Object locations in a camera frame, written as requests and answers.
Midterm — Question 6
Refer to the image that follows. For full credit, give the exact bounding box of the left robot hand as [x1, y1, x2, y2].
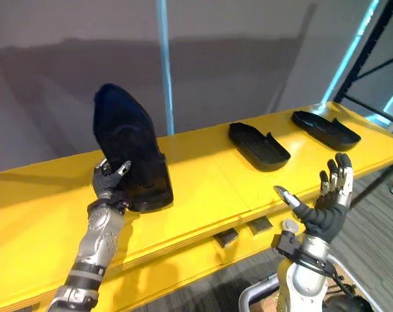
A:
[92, 159, 133, 200]

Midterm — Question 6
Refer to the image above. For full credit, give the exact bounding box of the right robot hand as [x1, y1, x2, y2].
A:
[273, 151, 355, 244]

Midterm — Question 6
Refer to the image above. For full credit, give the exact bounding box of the yellow shelf board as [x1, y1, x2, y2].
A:
[0, 101, 393, 312]

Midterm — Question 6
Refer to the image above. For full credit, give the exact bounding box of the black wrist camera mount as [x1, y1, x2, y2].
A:
[270, 219, 309, 261]

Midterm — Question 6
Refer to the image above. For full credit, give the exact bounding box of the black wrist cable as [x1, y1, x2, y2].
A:
[325, 256, 359, 296]

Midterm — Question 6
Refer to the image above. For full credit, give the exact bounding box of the silver metal cart frame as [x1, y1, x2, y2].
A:
[238, 272, 281, 312]

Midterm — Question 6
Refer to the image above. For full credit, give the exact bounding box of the black metal rack frame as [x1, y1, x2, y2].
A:
[334, 0, 393, 131]

